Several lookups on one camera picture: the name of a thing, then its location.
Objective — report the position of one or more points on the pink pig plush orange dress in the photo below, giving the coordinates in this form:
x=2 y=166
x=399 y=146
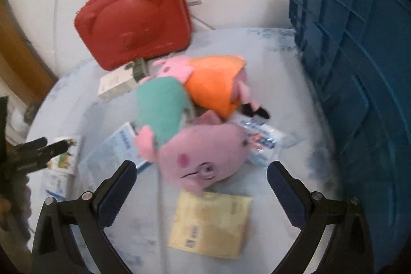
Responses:
x=212 y=81

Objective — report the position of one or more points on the yellow paper packet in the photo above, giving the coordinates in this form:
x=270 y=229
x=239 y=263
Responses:
x=208 y=222

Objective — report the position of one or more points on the small white blue packet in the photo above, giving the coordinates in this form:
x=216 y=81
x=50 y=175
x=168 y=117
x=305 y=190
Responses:
x=56 y=185

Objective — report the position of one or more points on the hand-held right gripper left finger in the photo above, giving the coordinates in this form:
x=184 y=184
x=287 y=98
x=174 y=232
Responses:
x=116 y=193

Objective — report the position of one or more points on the small carton green print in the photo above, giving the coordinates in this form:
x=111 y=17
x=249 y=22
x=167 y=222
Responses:
x=64 y=160

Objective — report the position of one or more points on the white cardboard box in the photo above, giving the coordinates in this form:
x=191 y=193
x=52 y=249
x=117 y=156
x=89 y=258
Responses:
x=115 y=83

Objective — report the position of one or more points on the pink pig plush teal outfit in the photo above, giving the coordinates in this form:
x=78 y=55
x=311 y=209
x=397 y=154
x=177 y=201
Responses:
x=199 y=158

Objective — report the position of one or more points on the wooden door frame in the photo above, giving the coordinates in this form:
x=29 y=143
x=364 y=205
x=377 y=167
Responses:
x=12 y=52

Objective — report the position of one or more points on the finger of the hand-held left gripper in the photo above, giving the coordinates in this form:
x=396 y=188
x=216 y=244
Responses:
x=32 y=144
x=41 y=158

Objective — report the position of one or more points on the flat blue white packet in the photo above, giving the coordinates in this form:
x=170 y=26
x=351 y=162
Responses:
x=112 y=145

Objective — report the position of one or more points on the blue plastic crate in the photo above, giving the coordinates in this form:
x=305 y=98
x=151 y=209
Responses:
x=353 y=36

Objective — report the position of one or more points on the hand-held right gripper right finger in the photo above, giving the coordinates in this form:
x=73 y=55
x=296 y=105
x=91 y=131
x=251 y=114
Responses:
x=286 y=193

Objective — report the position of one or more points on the person's left forearm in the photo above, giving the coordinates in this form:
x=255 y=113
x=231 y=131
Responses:
x=19 y=206

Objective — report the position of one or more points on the clear tissue packet blue print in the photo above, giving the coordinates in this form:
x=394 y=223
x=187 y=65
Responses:
x=263 y=139

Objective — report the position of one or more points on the light blue printed cloth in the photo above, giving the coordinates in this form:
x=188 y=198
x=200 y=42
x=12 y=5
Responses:
x=282 y=68

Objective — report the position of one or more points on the red toy suitcase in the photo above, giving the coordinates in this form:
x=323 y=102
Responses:
x=135 y=20

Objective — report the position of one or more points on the dark green small packet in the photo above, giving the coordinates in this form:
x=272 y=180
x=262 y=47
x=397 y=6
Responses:
x=139 y=68

